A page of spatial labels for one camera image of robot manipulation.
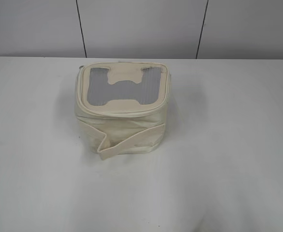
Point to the cream fabric zipper bag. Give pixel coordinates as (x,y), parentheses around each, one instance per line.
(122,106)

